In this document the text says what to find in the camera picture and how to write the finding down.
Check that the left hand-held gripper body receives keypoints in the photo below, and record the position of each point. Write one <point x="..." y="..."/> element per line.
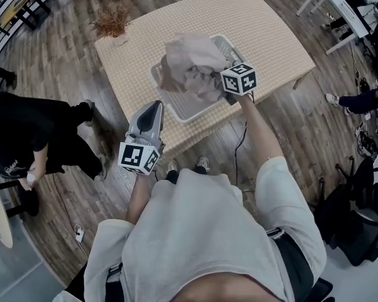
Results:
<point x="132" y="156"/>

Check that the pink clothes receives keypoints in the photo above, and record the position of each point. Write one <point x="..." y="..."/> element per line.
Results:
<point x="192" y="52"/>

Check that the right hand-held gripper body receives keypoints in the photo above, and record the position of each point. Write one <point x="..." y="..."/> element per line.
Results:
<point x="239" y="80"/>

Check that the person's right shoe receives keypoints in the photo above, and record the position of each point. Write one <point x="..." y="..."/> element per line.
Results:
<point x="203" y="162"/>

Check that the person's white shirt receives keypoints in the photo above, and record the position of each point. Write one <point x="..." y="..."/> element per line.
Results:
<point x="201" y="231"/>

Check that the white desk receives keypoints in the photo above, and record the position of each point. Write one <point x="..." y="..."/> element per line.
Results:
<point x="349" y="11"/>

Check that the round wooden table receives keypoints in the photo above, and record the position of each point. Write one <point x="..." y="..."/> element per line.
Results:
<point x="1" y="222"/>

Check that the black round stool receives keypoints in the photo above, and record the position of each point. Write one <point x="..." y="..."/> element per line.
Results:
<point x="30" y="201"/>

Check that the person's shoe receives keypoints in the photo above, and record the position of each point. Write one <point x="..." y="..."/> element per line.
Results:
<point x="171" y="165"/>
<point x="203" y="162"/>

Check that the white power strip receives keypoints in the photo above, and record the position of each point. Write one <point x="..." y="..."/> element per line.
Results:
<point x="79" y="236"/>

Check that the person's right forearm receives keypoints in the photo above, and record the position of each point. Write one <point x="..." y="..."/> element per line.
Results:
<point x="258" y="131"/>

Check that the dried plant in white pot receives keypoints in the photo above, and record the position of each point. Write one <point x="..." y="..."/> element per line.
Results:
<point x="111" y="22"/>

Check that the person's left shoe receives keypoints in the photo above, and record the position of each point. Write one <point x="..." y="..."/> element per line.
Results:
<point x="171" y="165"/>

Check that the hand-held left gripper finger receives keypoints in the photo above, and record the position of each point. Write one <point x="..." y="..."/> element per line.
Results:
<point x="160" y="131"/>
<point x="133" y="124"/>

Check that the person's left forearm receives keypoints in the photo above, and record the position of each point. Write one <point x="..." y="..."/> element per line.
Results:
<point x="141" y="197"/>

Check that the white plastic laundry basket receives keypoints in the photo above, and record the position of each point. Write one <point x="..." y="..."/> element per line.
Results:
<point x="189" y="110"/>

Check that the wooden desk with black legs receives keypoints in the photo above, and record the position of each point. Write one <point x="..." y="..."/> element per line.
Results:
<point x="22" y="2"/>

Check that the beige checkered tablecloth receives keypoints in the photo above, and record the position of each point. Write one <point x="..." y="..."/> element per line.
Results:
<point x="271" y="36"/>

